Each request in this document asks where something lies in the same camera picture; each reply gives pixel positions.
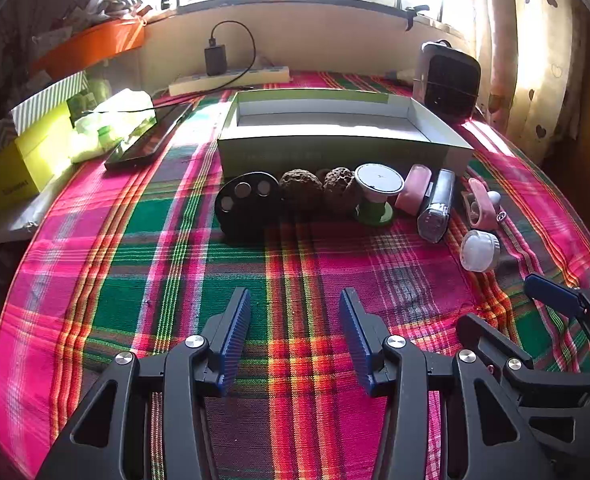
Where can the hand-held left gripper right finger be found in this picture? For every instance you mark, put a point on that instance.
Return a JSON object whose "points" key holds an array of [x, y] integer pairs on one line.
{"points": [[357, 345]]}

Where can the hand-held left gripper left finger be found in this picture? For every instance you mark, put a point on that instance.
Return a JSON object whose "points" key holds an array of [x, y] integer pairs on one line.
{"points": [[235, 340]]}

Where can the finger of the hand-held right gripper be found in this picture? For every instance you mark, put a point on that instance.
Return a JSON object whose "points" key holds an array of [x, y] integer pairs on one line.
{"points": [[490, 335], [550, 294]]}

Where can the white ribbed round container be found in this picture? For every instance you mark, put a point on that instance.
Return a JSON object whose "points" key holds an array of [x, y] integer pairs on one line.
{"points": [[477, 250]]}

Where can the pink silicone holder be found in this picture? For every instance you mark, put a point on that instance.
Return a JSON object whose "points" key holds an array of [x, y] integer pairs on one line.
{"points": [[477, 210]]}

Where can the black round disc with holes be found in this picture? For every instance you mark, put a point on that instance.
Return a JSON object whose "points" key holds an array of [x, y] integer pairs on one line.
{"points": [[245, 215]]}

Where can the black flashlight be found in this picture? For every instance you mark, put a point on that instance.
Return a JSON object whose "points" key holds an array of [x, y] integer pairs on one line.
{"points": [[437, 200]]}

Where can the brown walnut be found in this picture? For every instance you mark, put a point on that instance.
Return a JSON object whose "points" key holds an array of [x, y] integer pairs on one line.
{"points": [[300, 187], [337, 187]]}

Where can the pink rounded case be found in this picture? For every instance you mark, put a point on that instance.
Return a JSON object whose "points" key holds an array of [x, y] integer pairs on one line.
{"points": [[410, 190]]}

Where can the white-topped green spool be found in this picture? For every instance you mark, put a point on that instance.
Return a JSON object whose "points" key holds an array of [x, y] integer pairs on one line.
{"points": [[377, 180]]}

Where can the grey-green cardboard box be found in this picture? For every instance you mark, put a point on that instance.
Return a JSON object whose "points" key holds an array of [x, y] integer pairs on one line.
{"points": [[325, 152]]}

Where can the plaid tablecloth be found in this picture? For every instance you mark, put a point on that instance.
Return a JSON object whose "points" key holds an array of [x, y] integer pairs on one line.
{"points": [[150, 260]]}

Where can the black smartphone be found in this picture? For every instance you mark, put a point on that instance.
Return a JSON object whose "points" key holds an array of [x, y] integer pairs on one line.
{"points": [[145, 142]]}

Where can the grey portable fan heater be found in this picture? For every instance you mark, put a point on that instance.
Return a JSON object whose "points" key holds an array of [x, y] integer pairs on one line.
{"points": [[447, 85]]}

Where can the heart-print curtain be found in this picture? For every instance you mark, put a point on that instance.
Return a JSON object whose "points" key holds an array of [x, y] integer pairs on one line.
{"points": [[540, 60]]}

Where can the plastic bag with green bottles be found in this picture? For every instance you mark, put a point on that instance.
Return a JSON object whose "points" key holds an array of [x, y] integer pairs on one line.
{"points": [[105, 125]]}

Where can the yellow-green box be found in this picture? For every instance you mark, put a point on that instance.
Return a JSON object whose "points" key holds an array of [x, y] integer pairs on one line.
{"points": [[40, 160]]}

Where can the white power strip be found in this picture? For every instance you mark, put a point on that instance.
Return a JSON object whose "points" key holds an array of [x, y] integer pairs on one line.
{"points": [[255, 75]]}

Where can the black charger adapter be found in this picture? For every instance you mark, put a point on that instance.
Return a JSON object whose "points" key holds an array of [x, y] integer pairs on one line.
{"points": [[216, 60]]}

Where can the green packet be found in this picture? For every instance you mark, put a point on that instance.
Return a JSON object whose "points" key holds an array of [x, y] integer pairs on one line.
{"points": [[87, 96]]}

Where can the striped white box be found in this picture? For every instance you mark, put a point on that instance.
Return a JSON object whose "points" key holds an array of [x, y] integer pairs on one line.
{"points": [[40, 100]]}

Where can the black window hook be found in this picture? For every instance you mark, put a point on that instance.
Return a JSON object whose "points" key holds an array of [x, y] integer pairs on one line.
{"points": [[415, 12]]}

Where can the orange tray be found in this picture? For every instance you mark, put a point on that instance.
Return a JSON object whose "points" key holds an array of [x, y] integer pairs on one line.
{"points": [[95, 45]]}

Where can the black window latch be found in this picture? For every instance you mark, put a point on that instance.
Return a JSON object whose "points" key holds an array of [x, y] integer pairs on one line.
{"points": [[165, 4]]}

